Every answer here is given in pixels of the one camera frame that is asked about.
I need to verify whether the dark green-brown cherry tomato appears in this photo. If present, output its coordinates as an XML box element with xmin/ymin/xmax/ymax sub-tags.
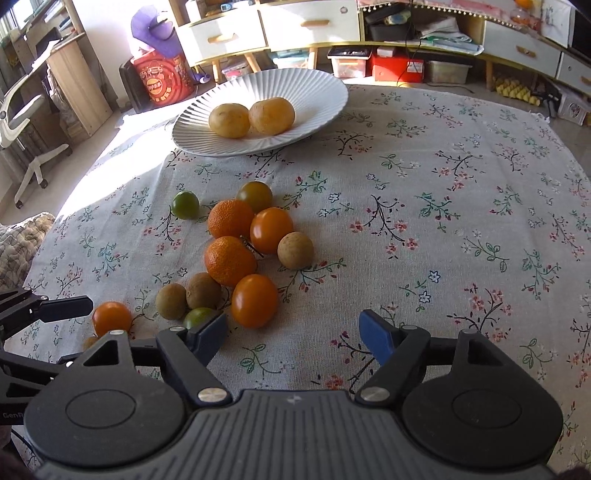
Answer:
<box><xmin>237</xmin><ymin>181</ymin><xmax>274</xmax><ymax>214</ymax></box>

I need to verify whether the white cabinet drawer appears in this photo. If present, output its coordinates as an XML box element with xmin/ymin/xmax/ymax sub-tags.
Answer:
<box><xmin>482</xmin><ymin>21</ymin><xmax>564</xmax><ymax>78</ymax></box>
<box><xmin>556</xmin><ymin>53</ymin><xmax>591</xmax><ymax>95</ymax></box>
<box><xmin>178</xmin><ymin>21</ymin><xmax>269</xmax><ymax>65</ymax></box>
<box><xmin>259</xmin><ymin>0</ymin><xmax>362</xmax><ymax>51</ymax></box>

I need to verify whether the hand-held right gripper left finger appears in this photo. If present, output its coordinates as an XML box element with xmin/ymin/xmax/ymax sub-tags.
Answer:
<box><xmin>76</xmin><ymin>310</ymin><xmax>232</xmax><ymax>408</ymax></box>

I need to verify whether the brown kiwi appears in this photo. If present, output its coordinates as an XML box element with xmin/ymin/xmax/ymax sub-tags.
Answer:
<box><xmin>277</xmin><ymin>232</ymin><xmax>315</xmax><ymax>270</ymax></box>

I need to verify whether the wooden desk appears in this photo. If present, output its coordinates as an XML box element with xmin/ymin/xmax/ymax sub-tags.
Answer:
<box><xmin>0</xmin><ymin>0</ymin><xmax>114</xmax><ymax>139</ymax></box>

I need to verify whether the pink tasselled cloth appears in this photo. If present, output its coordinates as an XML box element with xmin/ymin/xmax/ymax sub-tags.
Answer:
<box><xmin>358</xmin><ymin>0</ymin><xmax>546</xmax><ymax>29</ymax></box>

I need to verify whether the teal lid storage box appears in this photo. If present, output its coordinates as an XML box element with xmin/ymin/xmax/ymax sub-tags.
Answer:
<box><xmin>271</xmin><ymin>51</ymin><xmax>310</xmax><ymax>71</ymax></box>

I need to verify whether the white office chair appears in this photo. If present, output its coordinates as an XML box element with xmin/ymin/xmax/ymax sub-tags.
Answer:
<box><xmin>0</xmin><ymin>80</ymin><xmax>74</xmax><ymax>208</ymax></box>

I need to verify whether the glass bowl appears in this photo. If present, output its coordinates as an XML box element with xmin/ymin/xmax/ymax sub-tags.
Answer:
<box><xmin>510</xmin><ymin>8</ymin><xmax>541</xmax><ymax>29</ymax></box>

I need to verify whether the stack of papers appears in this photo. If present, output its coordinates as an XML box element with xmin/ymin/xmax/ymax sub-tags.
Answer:
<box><xmin>418</xmin><ymin>16</ymin><xmax>485</xmax><ymax>54</ymax></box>

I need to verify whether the mandarin orange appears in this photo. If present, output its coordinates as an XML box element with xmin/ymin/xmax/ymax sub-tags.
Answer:
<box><xmin>204</xmin><ymin>236</ymin><xmax>258</xmax><ymax>288</ymax></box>
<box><xmin>207</xmin><ymin>199</ymin><xmax>256</xmax><ymax>240</ymax></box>

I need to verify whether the wooden cabinet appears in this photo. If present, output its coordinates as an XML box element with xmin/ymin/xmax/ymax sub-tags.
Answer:
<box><xmin>168</xmin><ymin>0</ymin><xmax>591</xmax><ymax>100</ymax></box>

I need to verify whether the small black tripod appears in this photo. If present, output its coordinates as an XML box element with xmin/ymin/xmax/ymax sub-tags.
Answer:
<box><xmin>531</xmin><ymin>90</ymin><xmax>561</xmax><ymax>118</ymax></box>

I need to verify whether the white printed box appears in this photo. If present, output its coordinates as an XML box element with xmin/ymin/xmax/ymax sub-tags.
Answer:
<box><xmin>556</xmin><ymin>95</ymin><xmax>591</xmax><ymax>126</ymax></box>

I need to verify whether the orange cherry tomato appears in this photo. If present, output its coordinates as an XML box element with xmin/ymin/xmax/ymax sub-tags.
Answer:
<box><xmin>250</xmin><ymin>207</ymin><xmax>294</xmax><ymax>255</ymax></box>
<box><xmin>231</xmin><ymin>274</ymin><xmax>280</xmax><ymax>329</ymax></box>
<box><xmin>92</xmin><ymin>301</ymin><xmax>134</xmax><ymax>337</ymax></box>

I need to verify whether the large yellow round fruit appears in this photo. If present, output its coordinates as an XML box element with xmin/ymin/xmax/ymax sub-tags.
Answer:
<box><xmin>248</xmin><ymin>97</ymin><xmax>296</xmax><ymax>136</ymax></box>
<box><xmin>208</xmin><ymin>103</ymin><xmax>251</xmax><ymax>139</ymax></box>

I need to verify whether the black container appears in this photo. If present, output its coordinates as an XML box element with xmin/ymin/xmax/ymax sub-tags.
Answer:
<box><xmin>365</xmin><ymin>4</ymin><xmax>411</xmax><ymax>42</ymax></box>

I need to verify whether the purple plush toy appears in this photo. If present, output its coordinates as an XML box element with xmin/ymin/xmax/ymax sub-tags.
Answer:
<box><xmin>130</xmin><ymin>4</ymin><xmax>211</xmax><ymax>84</ymax></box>

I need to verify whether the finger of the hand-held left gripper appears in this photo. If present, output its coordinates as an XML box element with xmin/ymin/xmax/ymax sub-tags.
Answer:
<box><xmin>0</xmin><ymin>351</ymin><xmax>80</xmax><ymax>402</ymax></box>
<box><xmin>0</xmin><ymin>290</ymin><xmax>95</xmax><ymax>342</ymax></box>

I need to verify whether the grey knit blanket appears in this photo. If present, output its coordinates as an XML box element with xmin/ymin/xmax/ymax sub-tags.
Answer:
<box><xmin>0</xmin><ymin>211</ymin><xmax>57</xmax><ymax>292</ymax></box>

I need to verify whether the grey clear storage box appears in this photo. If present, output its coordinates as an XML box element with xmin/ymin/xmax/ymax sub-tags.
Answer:
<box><xmin>425</xmin><ymin>60</ymin><xmax>472</xmax><ymax>85</ymax></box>

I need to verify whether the floral tablecloth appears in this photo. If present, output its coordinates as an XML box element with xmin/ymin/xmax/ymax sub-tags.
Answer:
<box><xmin>9</xmin><ymin>83</ymin><xmax>591</xmax><ymax>480</ymax></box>

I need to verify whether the white ribbed plate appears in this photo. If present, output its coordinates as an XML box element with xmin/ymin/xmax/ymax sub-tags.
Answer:
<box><xmin>172</xmin><ymin>68</ymin><xmax>349</xmax><ymax>158</ymax></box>

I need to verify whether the green cherry tomato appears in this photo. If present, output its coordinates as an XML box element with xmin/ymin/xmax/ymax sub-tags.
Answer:
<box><xmin>172</xmin><ymin>191</ymin><xmax>201</xmax><ymax>220</ymax></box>
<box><xmin>183</xmin><ymin>307</ymin><xmax>218</xmax><ymax>329</ymax></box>

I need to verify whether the red storage box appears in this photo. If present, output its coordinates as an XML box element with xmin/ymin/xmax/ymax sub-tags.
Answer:
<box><xmin>370</xmin><ymin>46</ymin><xmax>426</xmax><ymax>84</ymax></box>

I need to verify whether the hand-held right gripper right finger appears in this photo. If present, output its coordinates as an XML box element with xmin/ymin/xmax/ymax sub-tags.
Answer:
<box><xmin>355</xmin><ymin>308</ymin><xmax>509</xmax><ymax>403</ymax></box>

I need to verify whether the black lid storage box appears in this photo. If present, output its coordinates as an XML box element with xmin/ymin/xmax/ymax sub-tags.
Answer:
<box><xmin>328</xmin><ymin>46</ymin><xmax>372</xmax><ymax>79</ymax></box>

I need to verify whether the row of yellow bumpy objects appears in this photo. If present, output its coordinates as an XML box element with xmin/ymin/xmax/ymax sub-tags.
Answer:
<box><xmin>493</xmin><ymin>76</ymin><xmax>541</xmax><ymax>106</ymax></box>

